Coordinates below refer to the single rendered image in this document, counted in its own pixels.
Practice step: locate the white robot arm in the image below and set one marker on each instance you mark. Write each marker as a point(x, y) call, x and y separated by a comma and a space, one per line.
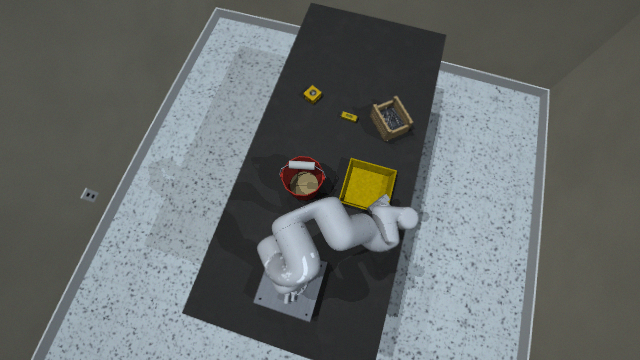
point(341, 232)

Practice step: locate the brown wooden crate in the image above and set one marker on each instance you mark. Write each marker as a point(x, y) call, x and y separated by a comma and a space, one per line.
point(381, 125)

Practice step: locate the yellow spirit level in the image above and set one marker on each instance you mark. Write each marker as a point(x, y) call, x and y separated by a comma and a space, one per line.
point(349, 117)

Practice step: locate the yellow shallow tray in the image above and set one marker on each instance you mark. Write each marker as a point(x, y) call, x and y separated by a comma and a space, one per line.
point(366, 182)

